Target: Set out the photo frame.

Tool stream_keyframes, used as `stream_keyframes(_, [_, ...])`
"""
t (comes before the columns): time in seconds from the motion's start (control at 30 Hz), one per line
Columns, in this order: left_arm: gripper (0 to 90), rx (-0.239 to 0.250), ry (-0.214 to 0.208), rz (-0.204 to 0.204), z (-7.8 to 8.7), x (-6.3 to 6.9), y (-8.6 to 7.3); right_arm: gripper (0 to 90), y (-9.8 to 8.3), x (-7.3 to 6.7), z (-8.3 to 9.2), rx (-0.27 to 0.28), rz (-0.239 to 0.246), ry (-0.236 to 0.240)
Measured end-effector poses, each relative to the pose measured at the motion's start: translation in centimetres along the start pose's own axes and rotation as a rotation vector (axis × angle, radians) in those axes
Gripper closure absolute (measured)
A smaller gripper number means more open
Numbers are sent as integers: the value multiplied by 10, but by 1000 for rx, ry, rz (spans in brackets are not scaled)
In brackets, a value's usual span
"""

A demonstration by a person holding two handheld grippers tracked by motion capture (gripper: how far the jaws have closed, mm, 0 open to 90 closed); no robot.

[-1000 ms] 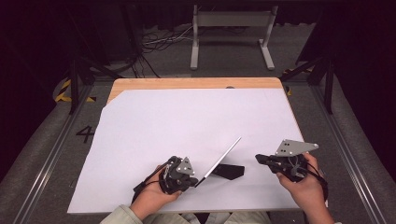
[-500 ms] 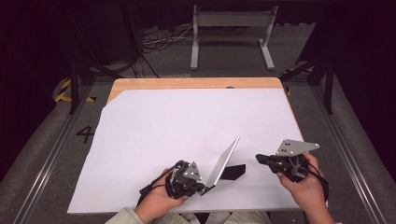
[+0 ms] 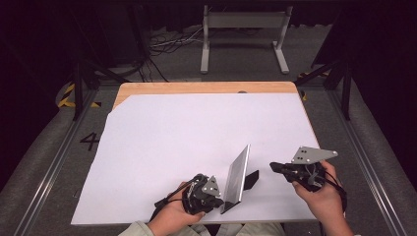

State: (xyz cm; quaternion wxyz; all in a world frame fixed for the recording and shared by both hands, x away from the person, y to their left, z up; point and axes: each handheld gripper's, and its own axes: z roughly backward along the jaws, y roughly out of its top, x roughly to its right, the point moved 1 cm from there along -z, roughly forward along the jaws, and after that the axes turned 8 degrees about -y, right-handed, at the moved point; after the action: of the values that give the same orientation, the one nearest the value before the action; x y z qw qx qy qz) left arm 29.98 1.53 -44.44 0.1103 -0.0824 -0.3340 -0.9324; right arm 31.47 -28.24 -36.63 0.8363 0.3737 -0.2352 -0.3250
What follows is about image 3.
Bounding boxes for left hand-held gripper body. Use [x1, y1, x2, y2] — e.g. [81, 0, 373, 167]
[181, 173, 221, 215]

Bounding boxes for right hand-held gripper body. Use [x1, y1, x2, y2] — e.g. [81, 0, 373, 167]
[283, 146, 338, 193]

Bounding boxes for square mirror with black stand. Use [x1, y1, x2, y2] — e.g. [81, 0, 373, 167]
[219, 144, 260, 215]

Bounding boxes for person's right hand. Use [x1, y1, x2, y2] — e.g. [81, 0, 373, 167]
[291, 160, 347, 221]

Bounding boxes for person's left hand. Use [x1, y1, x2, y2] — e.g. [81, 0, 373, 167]
[147, 181, 206, 236]

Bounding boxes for person's legs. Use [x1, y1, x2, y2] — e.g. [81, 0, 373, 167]
[191, 222, 287, 236]

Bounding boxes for white paper sheet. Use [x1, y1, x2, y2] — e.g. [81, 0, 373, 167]
[70, 92, 321, 226]

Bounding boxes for yellow black hazard tape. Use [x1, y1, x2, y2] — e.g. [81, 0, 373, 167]
[57, 83, 102, 109]
[296, 70, 330, 102]

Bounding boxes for black metal stand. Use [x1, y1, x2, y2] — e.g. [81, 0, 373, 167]
[294, 58, 353, 121]
[70, 58, 132, 121]

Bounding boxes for wooden table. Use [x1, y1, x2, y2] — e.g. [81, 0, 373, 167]
[112, 82, 321, 148]

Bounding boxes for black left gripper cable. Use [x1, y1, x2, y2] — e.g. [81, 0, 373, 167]
[149, 181, 198, 223]

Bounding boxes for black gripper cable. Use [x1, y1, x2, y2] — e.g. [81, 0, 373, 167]
[149, 181, 198, 223]
[323, 169, 348, 214]

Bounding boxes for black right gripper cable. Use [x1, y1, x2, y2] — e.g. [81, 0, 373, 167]
[323, 169, 348, 214]

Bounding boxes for aluminium floor rail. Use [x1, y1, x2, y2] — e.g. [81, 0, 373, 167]
[328, 89, 411, 236]
[13, 88, 99, 236]

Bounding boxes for grey metal desk frame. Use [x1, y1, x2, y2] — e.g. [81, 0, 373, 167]
[200, 4, 294, 75]

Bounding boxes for bundle of floor cables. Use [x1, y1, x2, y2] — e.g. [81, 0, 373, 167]
[149, 26, 205, 83]

